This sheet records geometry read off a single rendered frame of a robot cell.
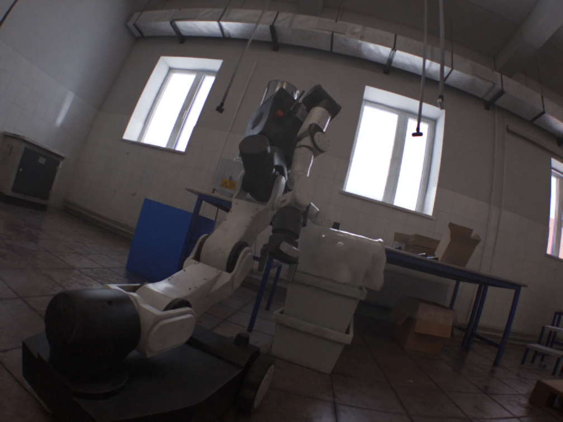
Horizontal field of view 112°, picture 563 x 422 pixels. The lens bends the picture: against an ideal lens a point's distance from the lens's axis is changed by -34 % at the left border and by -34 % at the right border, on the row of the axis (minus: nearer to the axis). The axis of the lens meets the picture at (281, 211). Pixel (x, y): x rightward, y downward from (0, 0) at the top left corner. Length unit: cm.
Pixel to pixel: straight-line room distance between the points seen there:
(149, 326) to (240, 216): 58
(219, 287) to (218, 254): 12
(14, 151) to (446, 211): 545
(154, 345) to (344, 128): 354
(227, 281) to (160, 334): 33
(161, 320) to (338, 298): 91
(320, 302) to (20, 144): 362
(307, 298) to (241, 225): 55
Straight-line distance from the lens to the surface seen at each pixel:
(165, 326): 67
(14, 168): 390
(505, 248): 442
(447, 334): 254
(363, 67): 443
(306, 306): 141
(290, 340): 145
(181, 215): 218
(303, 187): 91
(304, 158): 100
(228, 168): 199
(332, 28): 420
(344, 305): 138
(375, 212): 359
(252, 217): 104
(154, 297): 76
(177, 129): 480
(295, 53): 454
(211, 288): 90
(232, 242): 96
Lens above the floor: 56
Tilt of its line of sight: 7 degrees up
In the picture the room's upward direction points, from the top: 16 degrees clockwise
